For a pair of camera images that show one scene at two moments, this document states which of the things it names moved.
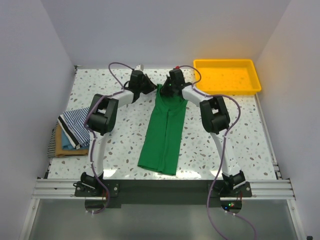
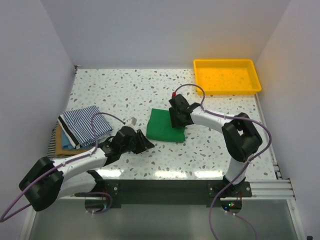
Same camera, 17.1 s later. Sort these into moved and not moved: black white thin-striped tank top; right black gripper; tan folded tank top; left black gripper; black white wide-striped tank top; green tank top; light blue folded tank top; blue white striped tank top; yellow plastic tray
Moved: left black gripper; right black gripper; green tank top
Not moved: tan folded tank top; black white wide-striped tank top; blue white striped tank top; light blue folded tank top; black white thin-striped tank top; yellow plastic tray
